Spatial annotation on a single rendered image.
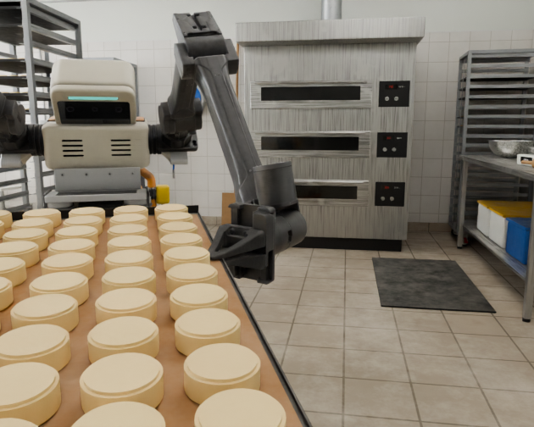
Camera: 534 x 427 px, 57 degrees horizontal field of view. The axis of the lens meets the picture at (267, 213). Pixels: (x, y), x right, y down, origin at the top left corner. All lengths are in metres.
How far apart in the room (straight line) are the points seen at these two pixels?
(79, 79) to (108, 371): 1.11
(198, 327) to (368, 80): 4.21
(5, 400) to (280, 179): 0.47
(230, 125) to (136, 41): 5.27
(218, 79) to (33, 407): 0.70
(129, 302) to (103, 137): 1.02
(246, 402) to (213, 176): 5.51
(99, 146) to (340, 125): 3.33
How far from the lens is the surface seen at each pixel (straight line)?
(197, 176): 5.83
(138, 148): 1.42
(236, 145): 0.84
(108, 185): 1.41
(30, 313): 0.43
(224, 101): 0.89
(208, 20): 1.04
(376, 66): 4.57
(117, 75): 1.39
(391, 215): 4.62
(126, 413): 0.30
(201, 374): 0.32
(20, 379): 0.35
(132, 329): 0.38
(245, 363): 0.33
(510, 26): 5.85
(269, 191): 0.69
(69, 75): 1.40
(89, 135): 1.42
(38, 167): 3.03
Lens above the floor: 1.14
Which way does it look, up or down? 10 degrees down
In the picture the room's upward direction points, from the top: straight up
